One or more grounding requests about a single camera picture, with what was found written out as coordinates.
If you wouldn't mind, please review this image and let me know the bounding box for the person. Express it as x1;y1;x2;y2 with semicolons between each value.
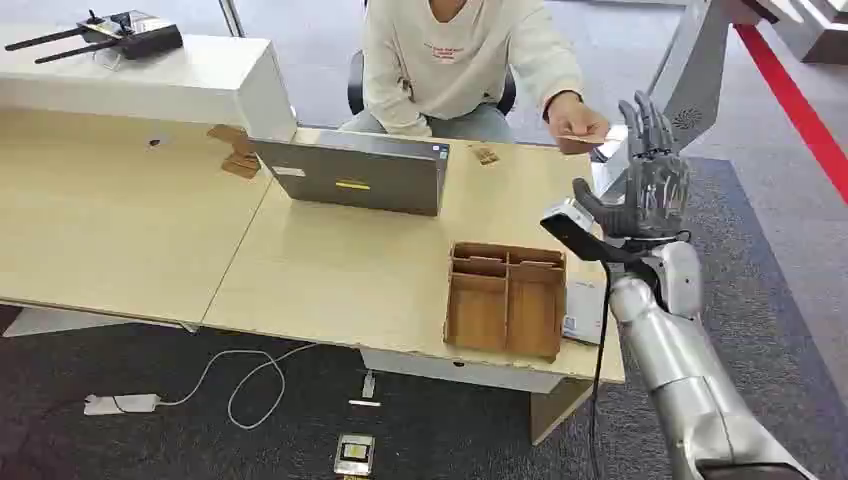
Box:
339;0;611;155

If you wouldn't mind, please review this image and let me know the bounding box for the white power adapter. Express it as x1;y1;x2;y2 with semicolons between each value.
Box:
84;393;162;417

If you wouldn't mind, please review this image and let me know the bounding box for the grey laptop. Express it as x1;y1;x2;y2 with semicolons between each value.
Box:
250;129;452;218

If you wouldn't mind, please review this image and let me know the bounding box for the black device with antennas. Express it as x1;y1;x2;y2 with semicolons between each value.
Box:
3;9;185;66

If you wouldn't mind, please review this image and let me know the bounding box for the person's hand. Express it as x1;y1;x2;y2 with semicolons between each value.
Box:
544;91;611;155

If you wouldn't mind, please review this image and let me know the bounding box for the black office chair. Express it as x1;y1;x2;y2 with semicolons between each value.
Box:
347;49;518;118

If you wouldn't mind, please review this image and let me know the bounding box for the white raised counter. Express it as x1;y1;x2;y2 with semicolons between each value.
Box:
0;25;298;142

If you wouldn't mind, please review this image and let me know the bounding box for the pale desk base panel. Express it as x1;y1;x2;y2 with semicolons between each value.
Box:
360;348;595;447

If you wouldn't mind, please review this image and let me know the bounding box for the white power cable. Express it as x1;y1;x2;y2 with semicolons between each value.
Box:
112;342;319;431

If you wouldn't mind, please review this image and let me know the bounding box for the silver angled panel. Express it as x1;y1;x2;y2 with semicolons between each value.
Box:
591;0;780;197

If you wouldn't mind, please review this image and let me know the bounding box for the white desk foot panel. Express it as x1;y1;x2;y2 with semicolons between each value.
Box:
2;305;200;340

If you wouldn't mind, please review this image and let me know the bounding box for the grey white furniture block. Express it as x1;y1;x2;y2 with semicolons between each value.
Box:
771;0;848;66

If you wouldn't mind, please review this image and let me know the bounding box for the brown cardboard piece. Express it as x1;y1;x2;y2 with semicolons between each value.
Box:
206;124;253;156
220;152;262;181

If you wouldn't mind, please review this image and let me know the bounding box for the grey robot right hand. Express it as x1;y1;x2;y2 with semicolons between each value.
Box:
572;90;692;242

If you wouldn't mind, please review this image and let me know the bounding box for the wooden card box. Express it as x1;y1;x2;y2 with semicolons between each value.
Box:
443;241;568;364

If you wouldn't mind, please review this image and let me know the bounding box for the white flat box with label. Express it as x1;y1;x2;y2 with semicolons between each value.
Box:
562;278;608;348

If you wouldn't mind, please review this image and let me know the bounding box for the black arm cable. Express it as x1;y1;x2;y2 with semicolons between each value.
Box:
587;261;615;480

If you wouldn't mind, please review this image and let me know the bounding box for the metal floor socket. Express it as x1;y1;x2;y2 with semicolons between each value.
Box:
333;433;377;479

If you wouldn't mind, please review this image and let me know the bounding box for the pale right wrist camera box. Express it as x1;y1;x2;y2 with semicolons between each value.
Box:
539;198;639;268

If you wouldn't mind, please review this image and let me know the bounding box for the metal pole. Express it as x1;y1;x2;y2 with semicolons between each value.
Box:
218;0;246;38

